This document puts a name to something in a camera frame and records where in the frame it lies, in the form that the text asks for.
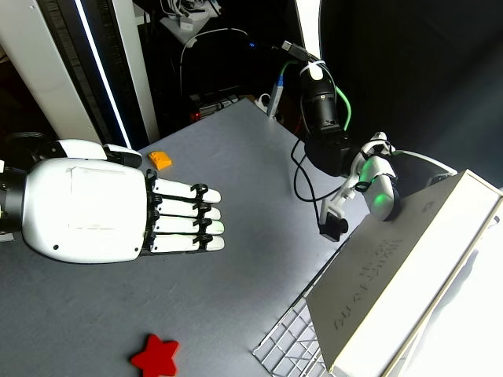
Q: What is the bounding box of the black electronics box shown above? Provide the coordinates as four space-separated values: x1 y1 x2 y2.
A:
190 93 240 121

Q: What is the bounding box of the red felt star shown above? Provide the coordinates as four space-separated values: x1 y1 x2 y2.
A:
130 333 181 377

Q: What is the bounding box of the thin green cable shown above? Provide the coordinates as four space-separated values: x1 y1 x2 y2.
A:
279 58 352 133

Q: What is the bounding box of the beige hardcover book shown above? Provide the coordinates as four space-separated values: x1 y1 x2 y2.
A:
306 168 503 376

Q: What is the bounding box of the wire dish rack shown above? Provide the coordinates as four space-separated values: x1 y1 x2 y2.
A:
251 243 421 377

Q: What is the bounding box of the black looped cable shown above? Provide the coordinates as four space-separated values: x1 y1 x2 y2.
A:
290 139 343 233

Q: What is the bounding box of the orange toy block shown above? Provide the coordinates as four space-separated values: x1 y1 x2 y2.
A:
148 151 174 171

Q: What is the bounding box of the black usb cable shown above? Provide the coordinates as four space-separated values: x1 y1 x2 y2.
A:
251 38 328 66

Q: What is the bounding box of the silver cable adapter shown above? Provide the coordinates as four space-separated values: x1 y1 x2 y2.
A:
266 72 286 118

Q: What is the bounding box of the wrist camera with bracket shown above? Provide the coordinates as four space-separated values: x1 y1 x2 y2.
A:
318 184 357 242

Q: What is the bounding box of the white cable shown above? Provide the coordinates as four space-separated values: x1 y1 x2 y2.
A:
179 27 251 96

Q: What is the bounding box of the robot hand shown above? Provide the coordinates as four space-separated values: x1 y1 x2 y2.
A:
21 139 226 264
355 148 459 224

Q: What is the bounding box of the white robot body column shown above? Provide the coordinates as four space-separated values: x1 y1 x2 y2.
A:
0 0 160 153

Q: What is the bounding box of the white plastic tray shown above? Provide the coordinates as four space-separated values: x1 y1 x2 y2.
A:
159 9 222 46

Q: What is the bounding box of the grey table cloth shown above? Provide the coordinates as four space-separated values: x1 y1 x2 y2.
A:
0 97 459 377

